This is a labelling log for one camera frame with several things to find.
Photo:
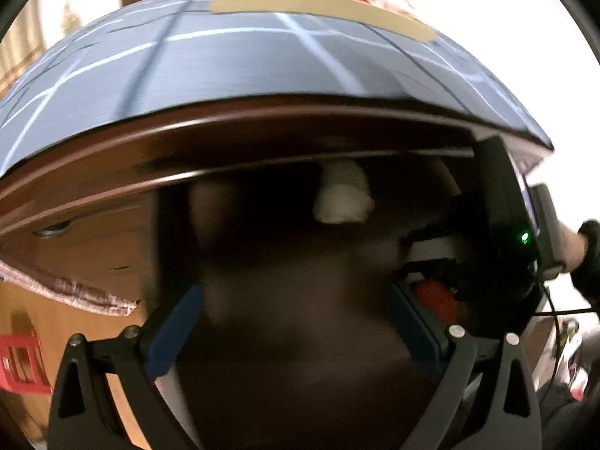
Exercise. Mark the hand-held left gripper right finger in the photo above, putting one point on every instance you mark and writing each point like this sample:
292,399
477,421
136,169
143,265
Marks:
415,333

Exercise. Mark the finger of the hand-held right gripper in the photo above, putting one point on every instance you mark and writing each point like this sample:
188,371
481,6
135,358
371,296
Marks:
461,267

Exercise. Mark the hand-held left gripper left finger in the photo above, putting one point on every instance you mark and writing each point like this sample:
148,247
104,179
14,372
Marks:
173,333

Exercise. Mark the white underwear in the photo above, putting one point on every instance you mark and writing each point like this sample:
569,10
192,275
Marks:
342,197

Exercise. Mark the shallow cardboard tray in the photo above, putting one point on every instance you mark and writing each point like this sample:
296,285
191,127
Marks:
304,4

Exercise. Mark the person's right forearm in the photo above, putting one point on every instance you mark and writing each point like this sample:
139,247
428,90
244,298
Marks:
588,262

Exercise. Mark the small wooden drawer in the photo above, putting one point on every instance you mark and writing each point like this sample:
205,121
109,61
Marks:
93,253

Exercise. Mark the red plastic stool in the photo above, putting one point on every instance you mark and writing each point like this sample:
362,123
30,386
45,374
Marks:
18,340

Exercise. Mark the dark wooden desk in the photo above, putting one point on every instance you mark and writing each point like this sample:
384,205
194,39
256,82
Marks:
187,140

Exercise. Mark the blue checked tablecloth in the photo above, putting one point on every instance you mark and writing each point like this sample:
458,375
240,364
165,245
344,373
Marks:
234,70

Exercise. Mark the beige patterned curtain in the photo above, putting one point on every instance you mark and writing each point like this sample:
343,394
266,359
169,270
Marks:
23,47

